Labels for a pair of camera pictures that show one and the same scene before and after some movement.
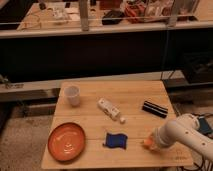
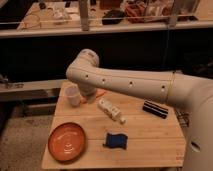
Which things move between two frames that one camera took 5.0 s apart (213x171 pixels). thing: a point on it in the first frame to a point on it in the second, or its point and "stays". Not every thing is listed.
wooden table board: (104, 124) stays
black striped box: (155, 109) stays
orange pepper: (148, 142) to (99, 93)
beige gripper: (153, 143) to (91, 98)
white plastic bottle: (104, 105) stays
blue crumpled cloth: (115, 140) stays
